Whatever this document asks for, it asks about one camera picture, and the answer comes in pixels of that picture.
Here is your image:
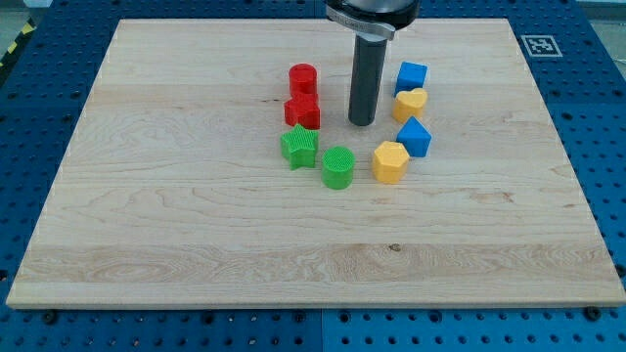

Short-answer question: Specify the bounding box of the green star block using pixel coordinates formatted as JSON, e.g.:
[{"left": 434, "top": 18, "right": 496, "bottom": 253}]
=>
[{"left": 280, "top": 124, "right": 319, "bottom": 170}]

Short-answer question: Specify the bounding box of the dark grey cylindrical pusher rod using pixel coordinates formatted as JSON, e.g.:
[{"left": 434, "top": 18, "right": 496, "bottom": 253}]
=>
[{"left": 348, "top": 33, "right": 387, "bottom": 126}]

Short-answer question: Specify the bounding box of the red cylinder block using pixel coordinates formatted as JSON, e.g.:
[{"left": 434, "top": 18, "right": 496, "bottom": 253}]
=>
[{"left": 289, "top": 63, "right": 317, "bottom": 96}]

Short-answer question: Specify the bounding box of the white fiducial marker tag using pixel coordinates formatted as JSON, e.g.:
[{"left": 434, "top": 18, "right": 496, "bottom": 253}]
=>
[{"left": 521, "top": 34, "right": 562, "bottom": 58}]

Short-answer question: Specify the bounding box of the blue cube block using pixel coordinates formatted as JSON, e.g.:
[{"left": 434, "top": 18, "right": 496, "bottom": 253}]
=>
[{"left": 394, "top": 62, "right": 428, "bottom": 96}]

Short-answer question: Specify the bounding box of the green cylinder block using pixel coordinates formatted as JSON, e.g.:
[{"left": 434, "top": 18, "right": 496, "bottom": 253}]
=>
[{"left": 322, "top": 146, "right": 355, "bottom": 190}]

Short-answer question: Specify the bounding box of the yellow hexagon block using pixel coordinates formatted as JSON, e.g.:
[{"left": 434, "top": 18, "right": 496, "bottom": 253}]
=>
[{"left": 372, "top": 141, "right": 410, "bottom": 184}]

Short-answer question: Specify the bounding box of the wooden board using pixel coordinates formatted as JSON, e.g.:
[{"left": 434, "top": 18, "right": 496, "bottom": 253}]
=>
[{"left": 7, "top": 19, "right": 625, "bottom": 310}]

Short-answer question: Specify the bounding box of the black yellow hazard tape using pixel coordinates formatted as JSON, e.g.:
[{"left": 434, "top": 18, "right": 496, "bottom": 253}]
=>
[{"left": 1, "top": 18, "right": 36, "bottom": 68}]

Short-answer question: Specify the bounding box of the blue triangle block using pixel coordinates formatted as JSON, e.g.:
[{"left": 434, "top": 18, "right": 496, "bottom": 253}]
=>
[{"left": 396, "top": 116, "right": 432, "bottom": 157}]

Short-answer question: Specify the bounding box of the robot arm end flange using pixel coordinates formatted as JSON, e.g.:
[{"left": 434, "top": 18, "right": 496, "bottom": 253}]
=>
[{"left": 325, "top": 0, "right": 421, "bottom": 40}]

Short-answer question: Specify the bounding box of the yellow heart block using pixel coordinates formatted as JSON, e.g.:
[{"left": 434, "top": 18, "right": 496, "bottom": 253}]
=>
[{"left": 392, "top": 88, "right": 428, "bottom": 123}]

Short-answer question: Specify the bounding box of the red star block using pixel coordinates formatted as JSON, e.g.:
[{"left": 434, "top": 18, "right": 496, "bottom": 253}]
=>
[{"left": 284, "top": 94, "right": 321, "bottom": 130}]

